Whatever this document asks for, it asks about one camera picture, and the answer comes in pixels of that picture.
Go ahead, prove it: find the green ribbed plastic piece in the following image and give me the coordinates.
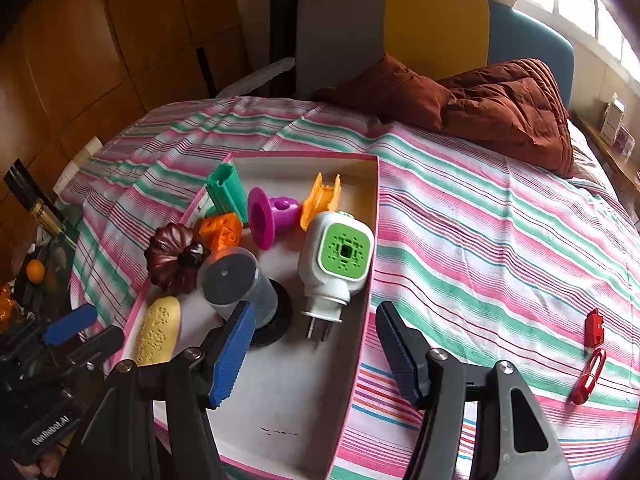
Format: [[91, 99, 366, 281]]
[[205, 162, 249, 225]]

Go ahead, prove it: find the pale pillow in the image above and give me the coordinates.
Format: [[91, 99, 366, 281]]
[[567, 120, 611, 186]]

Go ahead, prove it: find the dark brown pumpkin ornament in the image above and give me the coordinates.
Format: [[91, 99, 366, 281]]
[[145, 224, 207, 296]]

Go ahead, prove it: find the grey cylinder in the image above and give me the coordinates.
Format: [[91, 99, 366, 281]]
[[196, 247, 294, 348]]

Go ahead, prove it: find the pink patterned carton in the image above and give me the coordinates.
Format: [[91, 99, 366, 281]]
[[614, 125, 637, 153]]

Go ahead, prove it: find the black post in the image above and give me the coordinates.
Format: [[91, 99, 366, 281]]
[[270, 0, 307, 98]]

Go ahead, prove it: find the small red box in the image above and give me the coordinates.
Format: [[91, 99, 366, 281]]
[[584, 308, 605, 348]]

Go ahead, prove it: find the glossy red case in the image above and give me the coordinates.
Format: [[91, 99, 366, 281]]
[[570, 347, 607, 406]]

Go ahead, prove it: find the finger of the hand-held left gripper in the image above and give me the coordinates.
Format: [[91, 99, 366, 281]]
[[65, 326, 125, 368], [42, 304, 98, 347]]

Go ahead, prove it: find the yellow embossed oval block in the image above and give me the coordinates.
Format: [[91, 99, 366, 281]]
[[136, 296, 182, 367]]

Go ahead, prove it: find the black gold box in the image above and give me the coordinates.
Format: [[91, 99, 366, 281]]
[[2, 159, 66, 236]]

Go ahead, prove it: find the pink white box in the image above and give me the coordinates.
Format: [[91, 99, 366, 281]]
[[112, 151, 380, 480]]

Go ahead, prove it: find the grey yellow blue headboard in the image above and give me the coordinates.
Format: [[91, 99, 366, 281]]
[[295, 0, 575, 111]]

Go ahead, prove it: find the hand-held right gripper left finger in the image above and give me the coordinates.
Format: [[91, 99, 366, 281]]
[[57, 301, 257, 480]]

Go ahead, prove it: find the person's left hand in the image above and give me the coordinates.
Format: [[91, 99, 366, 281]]
[[12, 452, 61, 480]]

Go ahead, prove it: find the orange plastic tray piece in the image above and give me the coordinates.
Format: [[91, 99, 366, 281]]
[[299, 172, 342, 232]]

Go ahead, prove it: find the orange building block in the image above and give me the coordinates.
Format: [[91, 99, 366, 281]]
[[198, 212, 244, 253]]

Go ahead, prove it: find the magenta plastic spool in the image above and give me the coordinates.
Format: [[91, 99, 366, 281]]
[[247, 186, 302, 251]]

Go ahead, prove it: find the striped bedsheet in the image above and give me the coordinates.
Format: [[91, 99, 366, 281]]
[[52, 97, 640, 480]]

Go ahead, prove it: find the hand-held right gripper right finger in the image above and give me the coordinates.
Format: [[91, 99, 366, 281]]
[[375, 301, 573, 480]]

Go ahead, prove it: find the white carton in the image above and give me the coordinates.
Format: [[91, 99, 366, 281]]
[[600, 92, 626, 143]]

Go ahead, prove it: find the white green plug-in device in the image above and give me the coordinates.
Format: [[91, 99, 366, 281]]
[[298, 211, 376, 343]]

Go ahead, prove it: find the brown quilt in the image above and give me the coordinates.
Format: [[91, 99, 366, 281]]
[[310, 53, 576, 179]]

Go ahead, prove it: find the window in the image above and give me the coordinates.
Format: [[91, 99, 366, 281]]
[[515, 0, 640, 81]]

